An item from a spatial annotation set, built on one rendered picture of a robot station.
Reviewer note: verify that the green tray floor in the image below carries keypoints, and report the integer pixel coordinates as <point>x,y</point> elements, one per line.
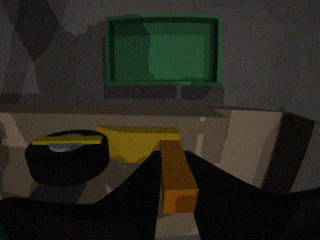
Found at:
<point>164,51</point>

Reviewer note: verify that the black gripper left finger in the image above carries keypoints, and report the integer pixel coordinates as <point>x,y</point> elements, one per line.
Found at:
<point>129,212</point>

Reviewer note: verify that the green tray rim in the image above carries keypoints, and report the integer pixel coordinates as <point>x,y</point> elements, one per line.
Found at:
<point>111,21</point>

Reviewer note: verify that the brown wooden ramp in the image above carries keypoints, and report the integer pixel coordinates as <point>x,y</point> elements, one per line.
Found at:
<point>268,149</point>

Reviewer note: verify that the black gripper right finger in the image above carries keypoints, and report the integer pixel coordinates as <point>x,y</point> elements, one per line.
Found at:
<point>227,208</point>

